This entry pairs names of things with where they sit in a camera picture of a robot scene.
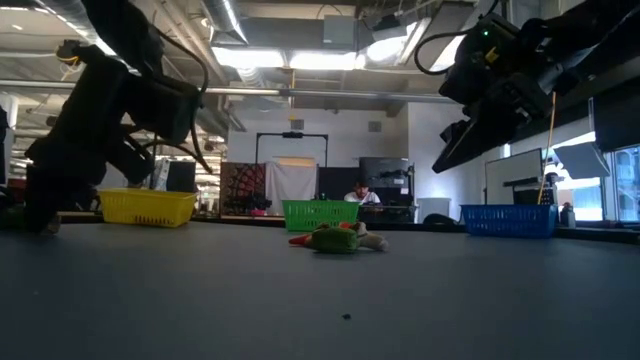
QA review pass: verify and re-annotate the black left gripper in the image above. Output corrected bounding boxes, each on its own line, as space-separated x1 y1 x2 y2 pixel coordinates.
23 44 157 235

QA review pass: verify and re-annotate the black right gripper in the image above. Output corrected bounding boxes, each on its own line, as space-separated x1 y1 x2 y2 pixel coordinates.
432 74 557 174

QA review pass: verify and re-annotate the pale mushroom toy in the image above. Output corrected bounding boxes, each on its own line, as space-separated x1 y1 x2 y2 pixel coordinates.
352 221 390 253

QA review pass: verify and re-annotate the green vegetable toy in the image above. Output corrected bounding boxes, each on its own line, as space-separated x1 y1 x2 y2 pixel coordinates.
308 227 361 255

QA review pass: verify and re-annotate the whiteboard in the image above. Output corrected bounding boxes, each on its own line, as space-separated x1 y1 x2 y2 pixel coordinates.
483 147 545 205

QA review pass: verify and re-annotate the white bin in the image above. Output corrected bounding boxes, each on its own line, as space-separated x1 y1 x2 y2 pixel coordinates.
416 197 453 224

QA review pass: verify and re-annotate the black equipment rack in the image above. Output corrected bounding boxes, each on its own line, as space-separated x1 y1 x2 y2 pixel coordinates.
358 156 416 224

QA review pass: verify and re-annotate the blue plastic basket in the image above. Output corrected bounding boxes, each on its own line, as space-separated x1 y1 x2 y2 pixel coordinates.
459 203 560 239

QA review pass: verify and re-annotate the yellow plastic basket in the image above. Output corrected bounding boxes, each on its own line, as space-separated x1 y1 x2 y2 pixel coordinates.
97 187 199 229

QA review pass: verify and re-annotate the person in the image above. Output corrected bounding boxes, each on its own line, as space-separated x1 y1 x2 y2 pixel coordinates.
343 178 382 205

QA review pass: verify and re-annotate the white angled lamp panel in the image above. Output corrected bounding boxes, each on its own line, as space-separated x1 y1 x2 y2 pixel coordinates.
552 141 612 180

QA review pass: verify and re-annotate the black monitor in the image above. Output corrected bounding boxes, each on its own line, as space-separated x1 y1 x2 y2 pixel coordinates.
166 160 197 194

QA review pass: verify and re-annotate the dark bottle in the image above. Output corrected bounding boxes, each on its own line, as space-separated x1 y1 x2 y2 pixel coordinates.
559 201 577 229

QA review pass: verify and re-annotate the black panel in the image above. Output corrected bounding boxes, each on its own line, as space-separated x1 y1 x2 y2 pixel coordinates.
318 166 361 201

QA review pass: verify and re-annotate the ceiling light panel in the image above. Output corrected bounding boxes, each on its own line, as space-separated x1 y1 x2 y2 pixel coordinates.
288 49 362 71
212 46 286 69

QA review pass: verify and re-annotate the grey ceiling box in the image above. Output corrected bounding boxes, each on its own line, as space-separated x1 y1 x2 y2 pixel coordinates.
322 14 357 49

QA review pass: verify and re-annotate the green plastic basket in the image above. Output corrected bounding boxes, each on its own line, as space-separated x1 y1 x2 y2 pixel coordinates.
281 199 361 233

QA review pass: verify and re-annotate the window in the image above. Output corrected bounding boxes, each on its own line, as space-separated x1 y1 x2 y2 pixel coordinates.
602 144 640 224

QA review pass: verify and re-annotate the white cloth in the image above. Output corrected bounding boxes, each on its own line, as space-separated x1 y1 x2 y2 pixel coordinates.
264 159 319 211

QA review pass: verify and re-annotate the patterned tapestry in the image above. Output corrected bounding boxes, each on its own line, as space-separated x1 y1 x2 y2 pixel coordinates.
219 161 267 217

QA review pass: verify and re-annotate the horizontal metal pipe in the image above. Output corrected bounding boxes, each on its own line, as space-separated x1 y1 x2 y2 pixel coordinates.
0 79 459 105

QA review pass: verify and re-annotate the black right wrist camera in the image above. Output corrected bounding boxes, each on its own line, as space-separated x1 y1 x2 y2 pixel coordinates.
438 12 524 106

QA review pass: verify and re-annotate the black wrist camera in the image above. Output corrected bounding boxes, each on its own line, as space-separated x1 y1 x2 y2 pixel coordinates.
124 74 202 147
438 12 524 106

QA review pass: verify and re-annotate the yellow hanging cable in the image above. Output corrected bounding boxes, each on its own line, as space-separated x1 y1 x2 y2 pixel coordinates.
537 91 557 205

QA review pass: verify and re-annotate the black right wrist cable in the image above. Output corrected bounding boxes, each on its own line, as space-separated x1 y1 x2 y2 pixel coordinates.
413 28 474 76

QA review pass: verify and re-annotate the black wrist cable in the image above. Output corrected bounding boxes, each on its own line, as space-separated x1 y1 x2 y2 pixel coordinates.
149 27 214 174
413 28 474 76

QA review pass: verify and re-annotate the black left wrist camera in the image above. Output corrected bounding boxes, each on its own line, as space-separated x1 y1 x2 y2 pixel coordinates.
124 74 202 147

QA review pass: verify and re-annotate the black yellow cord reel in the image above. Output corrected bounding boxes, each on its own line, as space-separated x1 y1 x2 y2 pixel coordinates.
54 39 84 67

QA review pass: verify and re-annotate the black gantry frame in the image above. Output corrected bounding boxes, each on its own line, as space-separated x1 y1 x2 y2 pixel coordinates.
254 131 330 169

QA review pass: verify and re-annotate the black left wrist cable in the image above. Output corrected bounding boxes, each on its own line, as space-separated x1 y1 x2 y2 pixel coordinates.
149 27 214 174

